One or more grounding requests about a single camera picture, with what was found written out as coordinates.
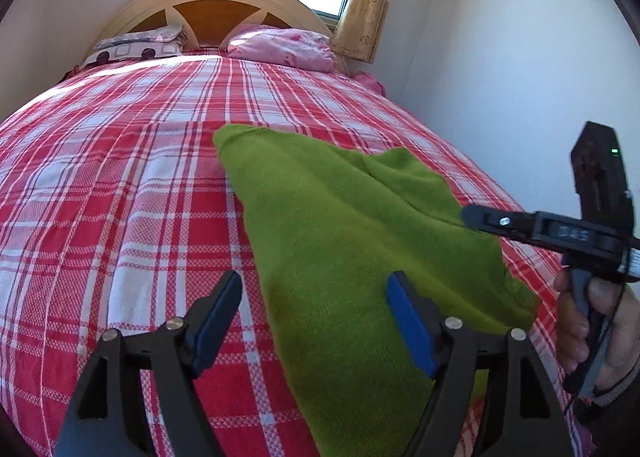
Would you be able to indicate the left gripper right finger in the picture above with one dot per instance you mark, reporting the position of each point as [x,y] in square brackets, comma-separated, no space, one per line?
[521,415]

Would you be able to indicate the wooden arched headboard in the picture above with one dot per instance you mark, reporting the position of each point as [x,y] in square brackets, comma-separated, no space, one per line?
[207,23]

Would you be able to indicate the yellow head window curtain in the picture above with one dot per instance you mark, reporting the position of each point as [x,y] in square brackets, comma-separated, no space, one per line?
[358,29]

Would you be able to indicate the person's right hand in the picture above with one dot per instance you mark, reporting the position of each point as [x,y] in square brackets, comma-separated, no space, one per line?
[617,302]

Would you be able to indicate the black camera box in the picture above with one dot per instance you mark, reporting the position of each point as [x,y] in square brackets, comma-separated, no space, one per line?
[600,179]

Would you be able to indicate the white patterned pillow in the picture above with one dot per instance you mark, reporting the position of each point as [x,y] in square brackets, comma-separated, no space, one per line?
[163,42]

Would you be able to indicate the pink cloth beside bed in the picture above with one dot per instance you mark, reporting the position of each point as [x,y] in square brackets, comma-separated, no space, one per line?
[369,81]

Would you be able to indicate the green knitted striped sweater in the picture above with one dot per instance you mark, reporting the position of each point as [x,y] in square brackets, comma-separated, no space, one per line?
[327,227]

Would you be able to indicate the pink pillow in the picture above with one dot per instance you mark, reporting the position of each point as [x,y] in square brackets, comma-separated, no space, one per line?
[290,47]

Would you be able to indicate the red white plaid bedspread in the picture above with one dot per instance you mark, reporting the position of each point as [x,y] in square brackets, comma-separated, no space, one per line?
[115,213]

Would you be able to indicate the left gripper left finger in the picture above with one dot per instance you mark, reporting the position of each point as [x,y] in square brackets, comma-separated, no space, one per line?
[106,415]

